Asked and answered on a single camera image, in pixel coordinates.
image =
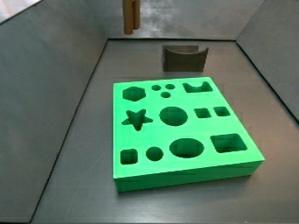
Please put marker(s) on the green shape-sorter fixture block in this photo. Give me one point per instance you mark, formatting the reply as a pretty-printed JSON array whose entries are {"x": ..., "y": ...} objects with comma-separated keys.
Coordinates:
[{"x": 178, "y": 135}]

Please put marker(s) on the black curved holder stand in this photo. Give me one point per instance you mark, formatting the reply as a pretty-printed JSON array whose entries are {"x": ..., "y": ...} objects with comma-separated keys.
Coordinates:
[{"x": 184, "y": 58}]

